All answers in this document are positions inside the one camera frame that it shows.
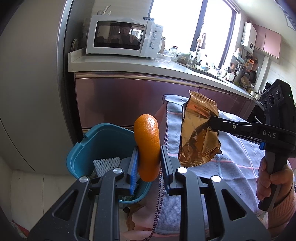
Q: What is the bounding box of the pink sleeve forearm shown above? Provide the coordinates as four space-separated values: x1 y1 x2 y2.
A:
268 183 295 240

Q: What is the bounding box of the white water heater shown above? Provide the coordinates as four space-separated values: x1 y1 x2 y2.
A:
241 22 257 54

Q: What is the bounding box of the brown foil snack bag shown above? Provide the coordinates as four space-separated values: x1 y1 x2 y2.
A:
178 90 222 168

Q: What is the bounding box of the white microwave oven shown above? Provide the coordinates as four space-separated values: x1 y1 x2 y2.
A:
86 15 163 58

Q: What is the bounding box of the person's right hand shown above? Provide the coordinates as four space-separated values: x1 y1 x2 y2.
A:
256 158 293 204

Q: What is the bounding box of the black frying pan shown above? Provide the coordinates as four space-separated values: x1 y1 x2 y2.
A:
248 70 257 84

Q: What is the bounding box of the folded white foam net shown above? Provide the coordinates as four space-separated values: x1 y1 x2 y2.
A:
93 157 121 177

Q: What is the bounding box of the orange peel piece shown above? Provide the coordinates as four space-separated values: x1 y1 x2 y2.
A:
133 114 161 182

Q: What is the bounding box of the teal plastic trash bin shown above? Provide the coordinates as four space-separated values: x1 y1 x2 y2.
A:
66 123 152 208

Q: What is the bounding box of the pink wall cabinet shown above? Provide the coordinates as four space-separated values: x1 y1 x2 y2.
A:
253 25 281 61

